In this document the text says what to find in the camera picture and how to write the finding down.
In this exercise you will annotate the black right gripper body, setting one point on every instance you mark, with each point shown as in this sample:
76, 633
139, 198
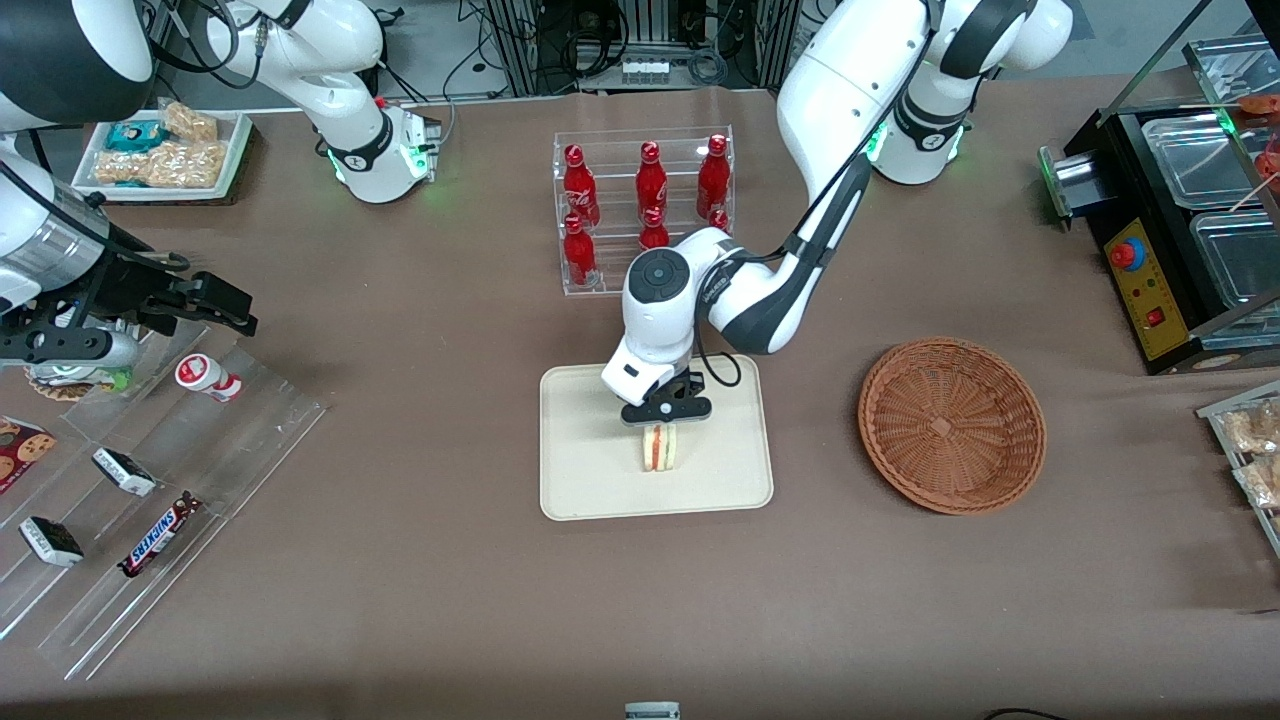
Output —
128, 286

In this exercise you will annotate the triangular sandwich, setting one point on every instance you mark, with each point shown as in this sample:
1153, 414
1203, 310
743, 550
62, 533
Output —
658, 450

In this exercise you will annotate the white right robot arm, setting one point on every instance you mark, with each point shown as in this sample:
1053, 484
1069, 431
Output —
340, 80

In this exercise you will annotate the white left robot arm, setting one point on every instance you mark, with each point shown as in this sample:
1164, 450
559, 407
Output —
850, 90

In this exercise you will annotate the beige plastic tray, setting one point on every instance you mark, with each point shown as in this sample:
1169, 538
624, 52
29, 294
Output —
590, 460

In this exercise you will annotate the white snack tray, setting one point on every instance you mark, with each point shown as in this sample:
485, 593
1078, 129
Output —
235, 150

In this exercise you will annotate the brown wicker basket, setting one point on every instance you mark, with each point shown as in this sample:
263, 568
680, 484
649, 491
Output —
950, 425

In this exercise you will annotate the metal tray with snacks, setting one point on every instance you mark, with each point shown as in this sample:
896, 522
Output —
1215, 412

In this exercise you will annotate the red white yogurt bottle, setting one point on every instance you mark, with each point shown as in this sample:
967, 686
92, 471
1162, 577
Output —
205, 376

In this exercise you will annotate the clear acrylic stepped stand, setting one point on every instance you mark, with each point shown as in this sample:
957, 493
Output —
230, 440

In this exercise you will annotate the large rice cracker package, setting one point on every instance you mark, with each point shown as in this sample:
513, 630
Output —
180, 165

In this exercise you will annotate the clear acrylic bottle rack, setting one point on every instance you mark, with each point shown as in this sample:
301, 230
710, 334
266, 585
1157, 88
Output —
610, 280

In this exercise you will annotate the teal snack package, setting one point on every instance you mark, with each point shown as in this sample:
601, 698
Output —
133, 135

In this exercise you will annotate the red cola bottle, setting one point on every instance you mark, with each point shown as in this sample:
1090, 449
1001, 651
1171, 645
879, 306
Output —
720, 220
654, 232
713, 175
579, 185
651, 178
579, 255

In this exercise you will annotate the small rice cracker package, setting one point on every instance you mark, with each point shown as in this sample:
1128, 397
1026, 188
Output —
190, 122

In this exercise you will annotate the black white snack bar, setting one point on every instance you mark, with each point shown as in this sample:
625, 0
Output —
52, 541
124, 471

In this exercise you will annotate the chocolate chip cookie package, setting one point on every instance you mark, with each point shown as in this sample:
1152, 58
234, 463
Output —
25, 450

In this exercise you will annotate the snickers chocolate bar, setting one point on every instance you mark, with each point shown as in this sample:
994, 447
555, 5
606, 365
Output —
160, 535

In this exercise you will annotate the white power strip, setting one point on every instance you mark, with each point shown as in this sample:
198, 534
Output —
645, 72

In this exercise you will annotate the small white grey device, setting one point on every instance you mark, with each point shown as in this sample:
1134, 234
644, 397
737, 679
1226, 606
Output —
652, 711

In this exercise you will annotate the red emergency stop button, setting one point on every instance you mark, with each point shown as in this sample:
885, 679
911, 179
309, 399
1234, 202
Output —
1124, 257

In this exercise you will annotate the black food warmer machine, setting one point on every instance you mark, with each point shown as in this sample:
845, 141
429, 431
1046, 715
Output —
1125, 190

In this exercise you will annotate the steel food pan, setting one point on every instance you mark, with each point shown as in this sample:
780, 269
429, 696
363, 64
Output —
1240, 265
1195, 160

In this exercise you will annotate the clear bagged pastry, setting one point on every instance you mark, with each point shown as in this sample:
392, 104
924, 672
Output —
1262, 482
1255, 428

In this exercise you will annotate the red sausage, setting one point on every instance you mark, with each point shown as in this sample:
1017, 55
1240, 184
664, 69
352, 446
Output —
1270, 160
1262, 103

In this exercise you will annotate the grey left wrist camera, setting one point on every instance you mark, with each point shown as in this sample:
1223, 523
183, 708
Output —
668, 411

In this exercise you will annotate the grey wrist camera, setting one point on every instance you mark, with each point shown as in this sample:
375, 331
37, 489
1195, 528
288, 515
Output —
70, 347
668, 411

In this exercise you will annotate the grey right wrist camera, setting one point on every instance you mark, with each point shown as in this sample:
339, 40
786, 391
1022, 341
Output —
70, 347

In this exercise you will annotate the aluminium frame rack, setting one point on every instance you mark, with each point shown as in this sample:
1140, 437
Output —
525, 50

